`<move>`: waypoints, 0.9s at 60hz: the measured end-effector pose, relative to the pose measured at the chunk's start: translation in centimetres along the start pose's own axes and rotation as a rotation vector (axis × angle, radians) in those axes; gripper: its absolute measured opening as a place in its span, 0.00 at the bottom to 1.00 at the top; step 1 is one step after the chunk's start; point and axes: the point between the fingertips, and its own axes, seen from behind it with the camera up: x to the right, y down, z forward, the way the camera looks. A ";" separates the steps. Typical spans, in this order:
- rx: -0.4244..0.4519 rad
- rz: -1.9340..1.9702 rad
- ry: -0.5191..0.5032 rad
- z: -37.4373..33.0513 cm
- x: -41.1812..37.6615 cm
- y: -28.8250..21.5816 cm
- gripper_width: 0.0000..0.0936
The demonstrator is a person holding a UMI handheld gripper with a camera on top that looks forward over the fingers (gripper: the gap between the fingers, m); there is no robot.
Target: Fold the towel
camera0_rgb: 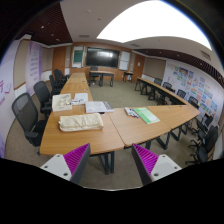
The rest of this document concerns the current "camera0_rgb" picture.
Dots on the black chair near right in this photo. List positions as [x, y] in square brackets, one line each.
[205, 147]

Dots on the black office chair near left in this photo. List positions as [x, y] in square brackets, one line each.
[26, 113]

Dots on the cream folded towel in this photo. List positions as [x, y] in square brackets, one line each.
[81, 122]

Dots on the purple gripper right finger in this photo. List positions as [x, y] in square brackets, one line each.
[152, 167]

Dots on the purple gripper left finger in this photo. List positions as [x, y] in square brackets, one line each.
[69, 166]

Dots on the white open book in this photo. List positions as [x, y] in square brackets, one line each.
[98, 107]

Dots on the large black wall screen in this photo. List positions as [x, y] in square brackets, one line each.
[102, 57]

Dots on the white paper sheets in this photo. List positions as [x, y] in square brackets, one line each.
[80, 98]

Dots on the purple white wall banner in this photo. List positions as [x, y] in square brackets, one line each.
[33, 68]

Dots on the green folder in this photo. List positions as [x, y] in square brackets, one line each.
[147, 116]

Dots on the small white box with pens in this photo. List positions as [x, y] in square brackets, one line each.
[130, 112]

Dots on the wooden desk at front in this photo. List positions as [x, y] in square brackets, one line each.
[103, 74]

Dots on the black office chair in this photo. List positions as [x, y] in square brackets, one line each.
[26, 113]
[43, 96]

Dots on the black chair behind front desk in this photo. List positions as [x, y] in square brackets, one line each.
[93, 74]

